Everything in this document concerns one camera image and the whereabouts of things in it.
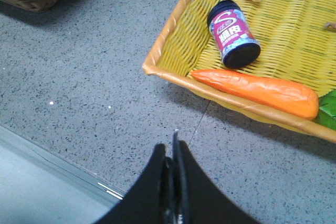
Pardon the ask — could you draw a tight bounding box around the purple labelled dark jar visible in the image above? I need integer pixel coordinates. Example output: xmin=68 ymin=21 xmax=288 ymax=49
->
xmin=207 ymin=0 xmax=261 ymax=69

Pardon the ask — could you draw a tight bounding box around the orange toy carrot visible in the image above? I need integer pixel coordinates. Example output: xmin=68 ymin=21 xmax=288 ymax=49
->
xmin=191 ymin=69 xmax=319 ymax=120

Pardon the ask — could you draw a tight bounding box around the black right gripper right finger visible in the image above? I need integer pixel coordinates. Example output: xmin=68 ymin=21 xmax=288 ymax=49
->
xmin=173 ymin=132 xmax=258 ymax=223

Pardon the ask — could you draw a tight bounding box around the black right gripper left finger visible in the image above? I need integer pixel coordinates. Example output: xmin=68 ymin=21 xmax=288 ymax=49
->
xmin=96 ymin=144 xmax=175 ymax=223

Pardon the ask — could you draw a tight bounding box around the yellow woven plastic basket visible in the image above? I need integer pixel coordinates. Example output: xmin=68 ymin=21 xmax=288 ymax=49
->
xmin=143 ymin=0 xmax=335 ymax=142

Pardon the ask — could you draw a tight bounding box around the green toy leaf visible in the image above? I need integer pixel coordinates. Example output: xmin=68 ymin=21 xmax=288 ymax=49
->
xmin=314 ymin=90 xmax=336 ymax=130

